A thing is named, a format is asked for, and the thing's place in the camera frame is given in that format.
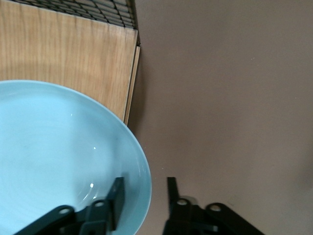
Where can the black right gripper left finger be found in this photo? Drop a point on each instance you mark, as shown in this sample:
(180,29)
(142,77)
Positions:
(115,205)

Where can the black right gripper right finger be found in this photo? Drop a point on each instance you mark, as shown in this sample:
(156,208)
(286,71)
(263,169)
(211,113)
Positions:
(185,218)

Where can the light blue round plate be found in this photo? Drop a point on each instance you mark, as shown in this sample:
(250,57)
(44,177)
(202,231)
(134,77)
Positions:
(61,151)

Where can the brown table cover sheet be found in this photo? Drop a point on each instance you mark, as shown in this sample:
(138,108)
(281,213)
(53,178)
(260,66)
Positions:
(232,98)

